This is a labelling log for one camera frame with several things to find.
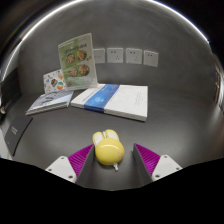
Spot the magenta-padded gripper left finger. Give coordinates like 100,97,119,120
45,143,98,188

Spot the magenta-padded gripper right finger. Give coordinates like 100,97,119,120
132,142,184,187

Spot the yellow computer mouse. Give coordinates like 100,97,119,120
92,128,126,172

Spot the black mouse pad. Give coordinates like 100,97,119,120
3,114,34,157

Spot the grey striped booklet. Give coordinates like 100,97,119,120
25,89,75,116

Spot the white book with blue band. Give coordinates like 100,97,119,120
70,83,149,122

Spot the small colourful printed card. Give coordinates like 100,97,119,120
42,68,69,95

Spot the green menu sign stand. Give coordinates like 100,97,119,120
57,32,99,92

